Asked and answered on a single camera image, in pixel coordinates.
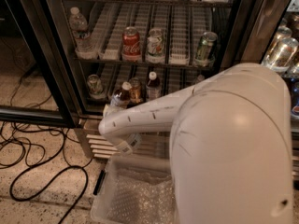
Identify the brown drink bottle white cap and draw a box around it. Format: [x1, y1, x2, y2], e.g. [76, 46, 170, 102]
[108, 81, 143, 156]

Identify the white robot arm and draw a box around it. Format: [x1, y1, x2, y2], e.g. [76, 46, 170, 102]
[98, 63, 293, 224]

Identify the clear water bottle bottom shelf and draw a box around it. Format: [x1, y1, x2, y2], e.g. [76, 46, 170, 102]
[192, 75, 205, 85]

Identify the clear water bottle shelf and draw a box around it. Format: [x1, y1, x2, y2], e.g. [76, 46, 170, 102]
[192, 75, 205, 85]
[69, 7, 96, 60]

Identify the stainless steel fridge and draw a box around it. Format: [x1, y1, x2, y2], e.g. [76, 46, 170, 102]
[12, 0, 299, 181]

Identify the clear water bottle middle shelf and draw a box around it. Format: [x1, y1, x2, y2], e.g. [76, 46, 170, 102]
[69, 7, 96, 60]

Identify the open glass fridge door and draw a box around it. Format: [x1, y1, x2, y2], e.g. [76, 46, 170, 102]
[0, 0, 78, 128]

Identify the closed glass fridge door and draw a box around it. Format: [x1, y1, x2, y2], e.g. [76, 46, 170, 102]
[220, 0, 291, 130]

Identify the silver can right fridge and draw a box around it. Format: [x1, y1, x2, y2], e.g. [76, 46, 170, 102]
[264, 37, 299, 73]

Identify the white green soda can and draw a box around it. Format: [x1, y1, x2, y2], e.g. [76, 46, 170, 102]
[146, 28, 164, 63]

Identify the red coca-cola can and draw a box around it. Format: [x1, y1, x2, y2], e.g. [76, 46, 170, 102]
[121, 27, 141, 62]

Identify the clear plastic bin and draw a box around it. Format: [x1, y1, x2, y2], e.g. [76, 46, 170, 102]
[91, 154, 171, 224]

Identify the bubble wrap sheet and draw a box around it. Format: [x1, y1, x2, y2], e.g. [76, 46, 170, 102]
[107, 169, 175, 224]

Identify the blue pepsi can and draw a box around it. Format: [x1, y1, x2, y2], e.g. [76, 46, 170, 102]
[291, 82, 299, 119]

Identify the black floor cable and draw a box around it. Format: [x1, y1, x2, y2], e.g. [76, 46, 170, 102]
[0, 37, 93, 224]

